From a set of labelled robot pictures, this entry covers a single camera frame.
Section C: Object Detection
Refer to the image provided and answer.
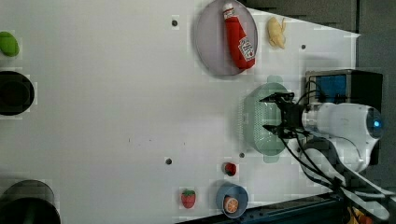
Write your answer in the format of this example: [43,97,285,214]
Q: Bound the small red toy strawberry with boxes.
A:
[224,162,237,176]

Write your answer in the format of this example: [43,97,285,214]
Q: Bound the green toy vegetable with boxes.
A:
[0,32,20,57]

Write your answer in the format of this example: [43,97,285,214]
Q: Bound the red plush strawberry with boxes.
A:
[180,189,196,209]

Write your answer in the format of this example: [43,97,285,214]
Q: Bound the black round bowl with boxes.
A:
[0,71,35,116]

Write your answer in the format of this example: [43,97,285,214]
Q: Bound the red plush ketchup bottle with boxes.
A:
[223,3,255,70]

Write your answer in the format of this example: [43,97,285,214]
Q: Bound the toy orange slice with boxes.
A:
[223,196,239,214]

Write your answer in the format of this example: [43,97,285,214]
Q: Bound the peeled toy banana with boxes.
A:
[267,17,286,49]

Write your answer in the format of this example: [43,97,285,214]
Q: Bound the silver black toaster oven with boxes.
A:
[302,70,384,171]

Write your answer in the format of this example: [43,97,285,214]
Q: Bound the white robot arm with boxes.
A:
[261,92,395,221]

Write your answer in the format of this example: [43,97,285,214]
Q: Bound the dark metal pot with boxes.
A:
[0,180,62,224]

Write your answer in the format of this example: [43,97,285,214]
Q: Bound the yellow red clamp tool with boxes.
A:
[346,207,374,224]

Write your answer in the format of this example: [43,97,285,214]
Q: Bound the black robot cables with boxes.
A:
[279,79,353,200]

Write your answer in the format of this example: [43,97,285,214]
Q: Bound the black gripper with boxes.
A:
[261,92,304,139]

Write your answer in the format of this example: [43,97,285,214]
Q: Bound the blue plastic cup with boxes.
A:
[216,182,248,218]

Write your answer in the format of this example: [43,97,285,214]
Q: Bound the mint green plastic strainer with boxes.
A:
[239,76,288,163]

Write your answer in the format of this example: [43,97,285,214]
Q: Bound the grey round plate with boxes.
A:
[194,0,258,76]

